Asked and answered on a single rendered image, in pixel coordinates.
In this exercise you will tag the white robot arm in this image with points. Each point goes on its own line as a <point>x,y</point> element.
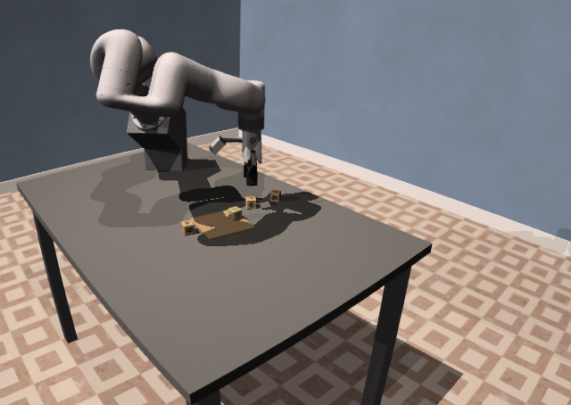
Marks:
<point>174,77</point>

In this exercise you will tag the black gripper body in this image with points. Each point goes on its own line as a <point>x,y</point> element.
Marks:
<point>252,141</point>

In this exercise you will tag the tan flat mat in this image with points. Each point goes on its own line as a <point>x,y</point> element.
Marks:
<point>218,224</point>

